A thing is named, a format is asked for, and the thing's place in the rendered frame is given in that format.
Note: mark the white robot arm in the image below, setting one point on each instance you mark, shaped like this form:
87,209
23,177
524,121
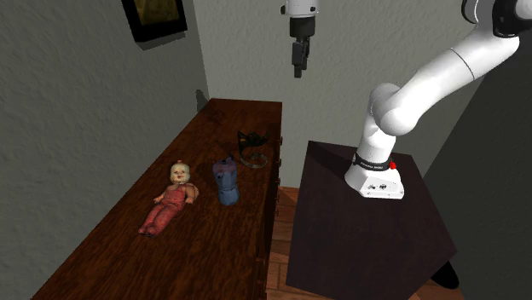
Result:
419,97

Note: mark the dark framed wall picture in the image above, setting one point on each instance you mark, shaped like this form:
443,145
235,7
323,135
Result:
154,16

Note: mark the dark wooden chest of drawers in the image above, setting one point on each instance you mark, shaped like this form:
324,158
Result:
199,245

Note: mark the dark robot stand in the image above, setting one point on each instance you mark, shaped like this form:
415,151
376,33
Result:
365,232

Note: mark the blue moka pot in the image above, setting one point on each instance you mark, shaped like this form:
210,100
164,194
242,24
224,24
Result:
226,182

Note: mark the baby doll in red outfit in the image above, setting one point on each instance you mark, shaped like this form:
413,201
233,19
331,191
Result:
168,203

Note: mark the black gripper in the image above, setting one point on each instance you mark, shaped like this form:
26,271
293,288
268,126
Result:
301,28

